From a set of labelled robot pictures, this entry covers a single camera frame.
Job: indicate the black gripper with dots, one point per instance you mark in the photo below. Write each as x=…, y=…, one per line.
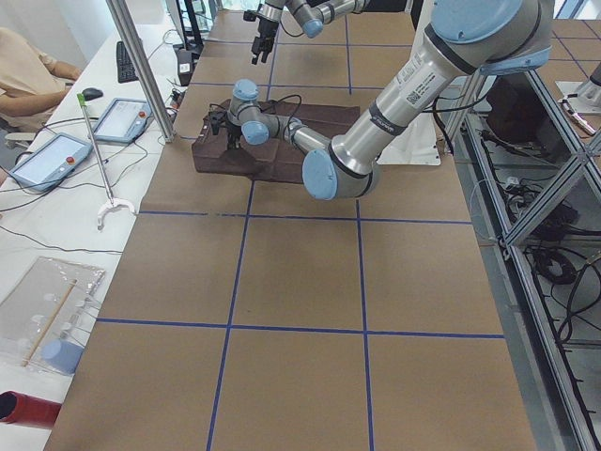
x=263, y=28
x=232, y=132

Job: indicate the dark brown t-shirt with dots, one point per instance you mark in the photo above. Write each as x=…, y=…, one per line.
x=274, y=160

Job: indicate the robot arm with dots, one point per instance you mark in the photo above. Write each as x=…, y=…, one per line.
x=311, y=20
x=460, y=38

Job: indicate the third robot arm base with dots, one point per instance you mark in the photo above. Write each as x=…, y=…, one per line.
x=580, y=99

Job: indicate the black labelled box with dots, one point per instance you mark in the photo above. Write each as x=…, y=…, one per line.
x=185, y=66

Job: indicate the far teach pendant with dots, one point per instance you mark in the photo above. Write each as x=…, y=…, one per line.
x=123, y=121

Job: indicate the teach pendant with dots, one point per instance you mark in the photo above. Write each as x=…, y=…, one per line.
x=123, y=121
x=51, y=163

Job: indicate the black keyboard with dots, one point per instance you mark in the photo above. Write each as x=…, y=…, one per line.
x=125, y=71

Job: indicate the reacher grabber stick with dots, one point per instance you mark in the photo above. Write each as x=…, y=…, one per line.
x=112, y=203

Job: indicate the black computer mouse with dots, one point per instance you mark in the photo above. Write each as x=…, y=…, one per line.
x=92, y=93

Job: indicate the near teach pendant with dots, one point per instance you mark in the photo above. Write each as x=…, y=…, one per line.
x=51, y=163

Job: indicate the person in beige shirt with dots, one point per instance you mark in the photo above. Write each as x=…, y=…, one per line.
x=33, y=83

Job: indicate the wooden stick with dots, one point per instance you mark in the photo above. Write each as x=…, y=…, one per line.
x=48, y=324

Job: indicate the clear plastic bag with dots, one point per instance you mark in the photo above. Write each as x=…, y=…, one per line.
x=27, y=307

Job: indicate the blue plastic cup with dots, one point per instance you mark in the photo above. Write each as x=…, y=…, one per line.
x=62, y=355

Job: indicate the red cylinder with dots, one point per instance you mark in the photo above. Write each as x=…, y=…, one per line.
x=27, y=411

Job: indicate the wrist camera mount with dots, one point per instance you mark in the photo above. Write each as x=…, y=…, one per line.
x=217, y=121
x=250, y=15

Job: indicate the aluminium frame post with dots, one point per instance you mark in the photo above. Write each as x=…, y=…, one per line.
x=127, y=31

